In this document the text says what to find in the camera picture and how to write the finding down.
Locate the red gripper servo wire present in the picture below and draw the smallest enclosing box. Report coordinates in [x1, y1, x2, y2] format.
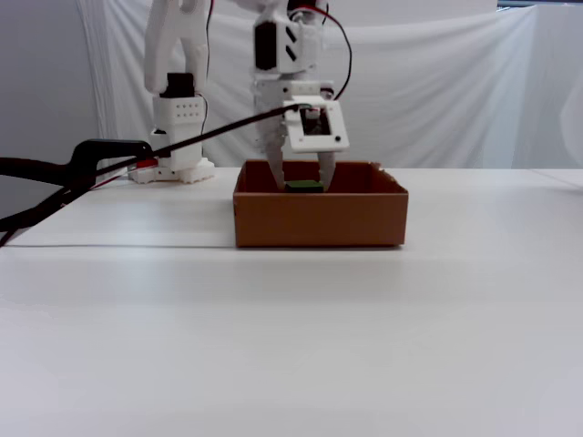
[313, 4, 354, 101]

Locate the green cube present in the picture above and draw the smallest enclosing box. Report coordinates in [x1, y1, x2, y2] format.
[284, 179, 324, 193]

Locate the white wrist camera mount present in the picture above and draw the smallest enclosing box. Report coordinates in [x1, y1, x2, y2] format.
[282, 95, 351, 154]

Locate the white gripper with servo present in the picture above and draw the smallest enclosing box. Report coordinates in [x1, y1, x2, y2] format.
[252, 75, 338, 191]

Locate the white backdrop cloth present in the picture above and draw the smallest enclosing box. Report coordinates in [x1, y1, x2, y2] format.
[75, 0, 583, 172]

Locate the black spring clamp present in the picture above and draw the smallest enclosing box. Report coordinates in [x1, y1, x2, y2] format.
[0, 138, 159, 233]

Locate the red arm servo wire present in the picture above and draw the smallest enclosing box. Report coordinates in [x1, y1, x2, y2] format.
[199, 0, 214, 133]

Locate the brown cardboard box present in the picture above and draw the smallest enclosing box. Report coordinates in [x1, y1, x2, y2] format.
[232, 158, 410, 249]

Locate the black camera cable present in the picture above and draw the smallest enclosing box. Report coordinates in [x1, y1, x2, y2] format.
[0, 103, 315, 249]

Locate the thin red cable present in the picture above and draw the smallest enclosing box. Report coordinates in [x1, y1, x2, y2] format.
[88, 168, 136, 191]

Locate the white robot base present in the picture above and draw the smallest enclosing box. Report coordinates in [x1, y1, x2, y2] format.
[127, 154, 216, 186]

